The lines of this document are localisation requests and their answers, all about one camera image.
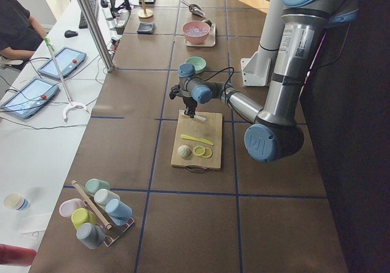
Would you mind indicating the green lime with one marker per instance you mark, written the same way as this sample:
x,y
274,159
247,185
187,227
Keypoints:
x,y
207,21

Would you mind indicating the far teach pendant tablet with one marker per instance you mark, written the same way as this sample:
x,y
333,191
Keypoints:
x,y
69,59

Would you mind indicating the white plastic spoon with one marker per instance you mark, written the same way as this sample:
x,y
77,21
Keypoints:
x,y
197,117

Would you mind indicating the teach pendant tablet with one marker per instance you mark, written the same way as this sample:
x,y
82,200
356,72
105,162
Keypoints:
x,y
69,59
30,99

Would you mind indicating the lemon slice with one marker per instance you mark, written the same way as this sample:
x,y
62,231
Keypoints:
x,y
199,150
208,153

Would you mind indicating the mint green bowl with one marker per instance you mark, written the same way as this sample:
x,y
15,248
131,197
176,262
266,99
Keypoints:
x,y
199,63

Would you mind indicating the white reacher grabber tool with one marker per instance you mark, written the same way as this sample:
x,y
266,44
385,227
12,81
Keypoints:
x,y
71,104

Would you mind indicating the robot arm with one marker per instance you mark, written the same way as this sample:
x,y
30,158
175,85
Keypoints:
x,y
291,35

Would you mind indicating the steel ice scoop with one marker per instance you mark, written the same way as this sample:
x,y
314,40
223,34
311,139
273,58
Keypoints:
x,y
194,9

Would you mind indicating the seated person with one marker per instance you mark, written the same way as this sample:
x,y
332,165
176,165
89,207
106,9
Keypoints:
x,y
21,33

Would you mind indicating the upper lemon slice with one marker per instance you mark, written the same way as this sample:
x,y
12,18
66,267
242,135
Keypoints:
x,y
199,150

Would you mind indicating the paper cup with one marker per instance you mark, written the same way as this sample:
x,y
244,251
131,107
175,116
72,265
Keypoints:
x,y
16,201

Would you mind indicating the lower lemon slice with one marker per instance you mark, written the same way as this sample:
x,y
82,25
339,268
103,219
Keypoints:
x,y
208,153

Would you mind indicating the pink bowl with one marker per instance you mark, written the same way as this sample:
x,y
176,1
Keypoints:
x,y
195,40

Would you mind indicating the black computer mouse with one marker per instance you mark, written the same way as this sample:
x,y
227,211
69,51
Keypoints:
x,y
70,33

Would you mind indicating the red bottle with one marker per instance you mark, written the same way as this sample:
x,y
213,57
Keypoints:
x,y
17,256

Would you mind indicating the yellow plastic knife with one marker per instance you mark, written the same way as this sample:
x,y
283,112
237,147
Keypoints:
x,y
201,140

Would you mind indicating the aluminium frame post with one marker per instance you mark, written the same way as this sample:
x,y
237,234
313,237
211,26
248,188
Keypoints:
x,y
96,34

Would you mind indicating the wooden mug tree stand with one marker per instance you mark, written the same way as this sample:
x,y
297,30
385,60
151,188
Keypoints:
x,y
144,13

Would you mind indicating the near teach pendant tablet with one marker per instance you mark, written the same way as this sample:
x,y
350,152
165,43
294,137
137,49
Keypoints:
x,y
30,99

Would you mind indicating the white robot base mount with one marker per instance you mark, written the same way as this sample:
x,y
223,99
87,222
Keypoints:
x,y
257,70

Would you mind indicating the clear ice cubes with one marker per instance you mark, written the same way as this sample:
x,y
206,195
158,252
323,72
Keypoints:
x,y
196,31

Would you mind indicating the folded grey cloth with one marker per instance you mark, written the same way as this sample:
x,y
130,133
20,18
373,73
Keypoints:
x,y
146,28

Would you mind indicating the cup rack with cups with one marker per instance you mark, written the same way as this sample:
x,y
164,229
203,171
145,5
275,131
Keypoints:
x,y
98,215

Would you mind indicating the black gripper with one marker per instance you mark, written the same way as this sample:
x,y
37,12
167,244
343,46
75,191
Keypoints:
x,y
189,102

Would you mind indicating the bamboo cutting board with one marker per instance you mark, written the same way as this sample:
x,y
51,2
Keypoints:
x,y
211,130

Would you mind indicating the white steamed bun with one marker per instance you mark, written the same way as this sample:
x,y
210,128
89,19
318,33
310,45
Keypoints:
x,y
184,151

